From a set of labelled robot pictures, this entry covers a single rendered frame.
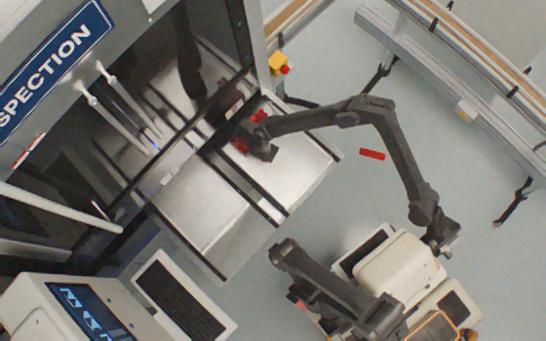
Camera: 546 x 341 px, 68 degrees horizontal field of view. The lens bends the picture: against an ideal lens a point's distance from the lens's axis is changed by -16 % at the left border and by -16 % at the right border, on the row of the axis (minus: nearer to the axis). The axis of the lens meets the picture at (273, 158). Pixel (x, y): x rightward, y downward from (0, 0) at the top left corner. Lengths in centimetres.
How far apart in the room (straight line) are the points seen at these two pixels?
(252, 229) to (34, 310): 92
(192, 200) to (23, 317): 87
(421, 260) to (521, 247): 175
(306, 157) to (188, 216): 51
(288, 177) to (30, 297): 107
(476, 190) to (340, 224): 87
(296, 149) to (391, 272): 74
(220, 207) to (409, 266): 82
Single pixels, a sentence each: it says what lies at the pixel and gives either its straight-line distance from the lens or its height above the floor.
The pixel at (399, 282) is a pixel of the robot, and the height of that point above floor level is 138.
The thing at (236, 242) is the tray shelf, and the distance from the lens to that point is 179.
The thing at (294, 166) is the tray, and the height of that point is 88.
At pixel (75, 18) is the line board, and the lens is 87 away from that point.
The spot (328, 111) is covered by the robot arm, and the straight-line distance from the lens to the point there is 135.
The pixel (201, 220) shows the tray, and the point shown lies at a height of 88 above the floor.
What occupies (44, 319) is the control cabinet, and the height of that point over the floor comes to 158.
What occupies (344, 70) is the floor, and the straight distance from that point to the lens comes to 295.
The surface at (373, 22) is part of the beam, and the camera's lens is 250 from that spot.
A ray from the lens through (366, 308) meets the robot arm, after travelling 109.
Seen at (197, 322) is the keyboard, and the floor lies 83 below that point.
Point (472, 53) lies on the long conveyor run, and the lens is 211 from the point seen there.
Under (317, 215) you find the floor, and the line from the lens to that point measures 268.
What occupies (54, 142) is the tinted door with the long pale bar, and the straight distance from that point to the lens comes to 111.
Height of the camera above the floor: 265
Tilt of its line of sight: 75 degrees down
